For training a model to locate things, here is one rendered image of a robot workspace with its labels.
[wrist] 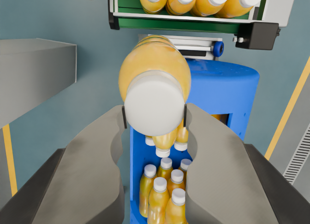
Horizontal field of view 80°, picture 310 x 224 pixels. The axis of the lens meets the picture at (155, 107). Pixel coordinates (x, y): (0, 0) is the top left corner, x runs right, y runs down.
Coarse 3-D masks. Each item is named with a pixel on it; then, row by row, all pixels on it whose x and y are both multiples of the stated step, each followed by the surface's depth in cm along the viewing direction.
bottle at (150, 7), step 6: (144, 0) 42; (150, 0) 41; (156, 0) 41; (162, 0) 42; (144, 6) 44; (150, 6) 43; (156, 6) 43; (162, 6) 44; (150, 12) 48; (156, 12) 49
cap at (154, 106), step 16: (144, 80) 11; (160, 80) 11; (128, 96) 11; (144, 96) 11; (160, 96) 11; (176, 96) 11; (128, 112) 12; (144, 112) 12; (160, 112) 12; (176, 112) 12; (144, 128) 12; (160, 128) 12
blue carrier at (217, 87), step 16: (192, 64) 43; (208, 64) 45; (224, 64) 46; (192, 80) 30; (208, 80) 30; (224, 80) 31; (240, 80) 32; (256, 80) 35; (192, 96) 31; (208, 96) 31; (224, 96) 32; (240, 96) 33; (208, 112) 32; (224, 112) 33; (240, 112) 35; (240, 128) 37; (144, 144) 61; (144, 160) 63; (160, 160) 68; (176, 160) 69; (192, 160) 67
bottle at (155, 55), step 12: (156, 36) 23; (144, 48) 15; (156, 48) 15; (168, 48) 15; (132, 60) 14; (144, 60) 14; (156, 60) 14; (168, 60) 14; (180, 60) 15; (120, 72) 16; (132, 72) 14; (144, 72) 13; (156, 72) 13; (168, 72) 13; (180, 72) 14; (120, 84) 15; (132, 84) 13; (180, 84) 14
